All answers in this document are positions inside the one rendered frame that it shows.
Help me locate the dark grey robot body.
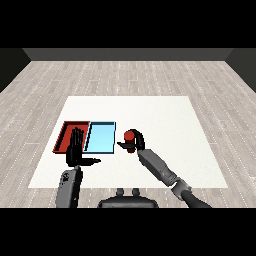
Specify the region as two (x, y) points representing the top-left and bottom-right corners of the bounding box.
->
(97, 188), (159, 209)

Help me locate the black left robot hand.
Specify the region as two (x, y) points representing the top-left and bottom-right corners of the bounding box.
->
(65, 127), (102, 168)

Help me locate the shallow light blue open box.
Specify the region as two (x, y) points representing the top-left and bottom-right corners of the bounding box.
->
(82, 121), (117, 155)

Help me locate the shallow red open box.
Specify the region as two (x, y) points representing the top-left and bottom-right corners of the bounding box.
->
(52, 120), (91, 155)

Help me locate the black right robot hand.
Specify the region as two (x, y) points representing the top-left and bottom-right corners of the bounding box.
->
(116, 128), (147, 153)

